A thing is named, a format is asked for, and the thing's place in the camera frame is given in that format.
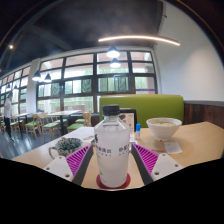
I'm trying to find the long curved linear light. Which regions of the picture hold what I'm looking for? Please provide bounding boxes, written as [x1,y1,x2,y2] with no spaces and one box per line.
[97,34,181,47]

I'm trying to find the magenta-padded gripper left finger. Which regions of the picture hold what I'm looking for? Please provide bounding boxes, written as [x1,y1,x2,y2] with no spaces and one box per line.
[43,143,95,186]

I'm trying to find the white ceramic bowl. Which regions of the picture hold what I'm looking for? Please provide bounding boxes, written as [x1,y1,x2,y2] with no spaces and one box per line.
[145,117,183,142]

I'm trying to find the small blue-capped white tube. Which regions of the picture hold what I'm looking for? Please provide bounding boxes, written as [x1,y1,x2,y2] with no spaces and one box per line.
[135,123,142,140]

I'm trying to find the white paper sheets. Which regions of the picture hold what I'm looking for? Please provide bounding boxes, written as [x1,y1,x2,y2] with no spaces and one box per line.
[68,126,96,143]

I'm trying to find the person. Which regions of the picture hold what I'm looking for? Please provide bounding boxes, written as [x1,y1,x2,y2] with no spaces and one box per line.
[3,92,15,142]

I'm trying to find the flat round red coaster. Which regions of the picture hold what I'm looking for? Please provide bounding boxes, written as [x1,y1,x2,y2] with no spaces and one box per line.
[95,172,132,191]

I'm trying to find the green upholstered bench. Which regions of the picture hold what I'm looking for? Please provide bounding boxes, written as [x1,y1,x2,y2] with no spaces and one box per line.
[98,94,185,129]

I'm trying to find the wooden chairs with green seats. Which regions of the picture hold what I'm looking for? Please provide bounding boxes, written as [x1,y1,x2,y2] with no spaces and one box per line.
[0,110,93,141]

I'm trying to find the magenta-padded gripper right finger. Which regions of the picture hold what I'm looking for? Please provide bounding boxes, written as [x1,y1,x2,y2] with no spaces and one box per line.
[130,143,184,186]

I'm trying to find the dark-framed window wall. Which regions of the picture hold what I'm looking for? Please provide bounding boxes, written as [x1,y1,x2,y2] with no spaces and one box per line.
[0,50,158,116]

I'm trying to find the green speckled ceramic mug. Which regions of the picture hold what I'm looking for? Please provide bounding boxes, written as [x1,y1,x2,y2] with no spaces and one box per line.
[48,137,84,160]

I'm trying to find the large wooden dining table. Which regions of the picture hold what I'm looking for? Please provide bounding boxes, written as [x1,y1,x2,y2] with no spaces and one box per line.
[46,109,83,136]

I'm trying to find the clear plastic water bottle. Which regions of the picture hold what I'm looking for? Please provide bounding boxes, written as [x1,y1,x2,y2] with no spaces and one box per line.
[93,104,131,189]

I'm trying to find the white paper napkin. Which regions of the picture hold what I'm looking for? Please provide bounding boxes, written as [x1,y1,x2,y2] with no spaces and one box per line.
[164,141,184,155]

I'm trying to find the small wooden dining table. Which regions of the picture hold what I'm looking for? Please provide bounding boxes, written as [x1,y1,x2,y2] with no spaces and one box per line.
[13,112,33,134]

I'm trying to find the dark pendant ceiling lamps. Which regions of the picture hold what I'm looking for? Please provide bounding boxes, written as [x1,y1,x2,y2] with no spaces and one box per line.
[31,45,122,83]

